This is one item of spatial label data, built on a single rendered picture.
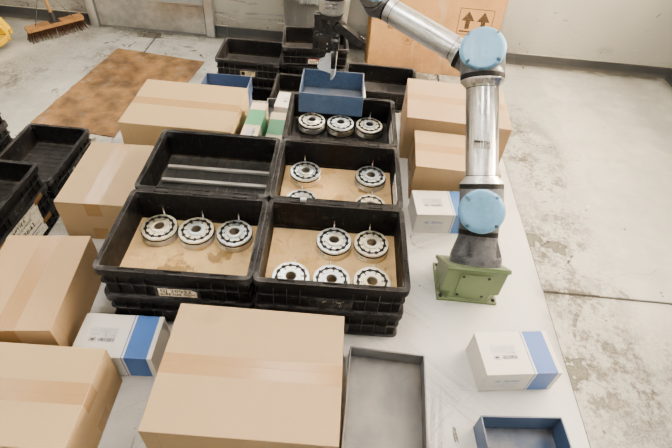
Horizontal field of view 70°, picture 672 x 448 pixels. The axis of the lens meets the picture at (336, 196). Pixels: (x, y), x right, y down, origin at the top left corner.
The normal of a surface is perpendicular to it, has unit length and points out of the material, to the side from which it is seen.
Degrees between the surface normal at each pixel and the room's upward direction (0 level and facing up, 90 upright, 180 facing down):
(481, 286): 90
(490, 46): 44
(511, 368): 0
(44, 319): 0
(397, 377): 0
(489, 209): 58
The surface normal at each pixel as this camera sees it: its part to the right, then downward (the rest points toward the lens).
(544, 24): -0.07, 0.68
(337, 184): 0.07, -0.72
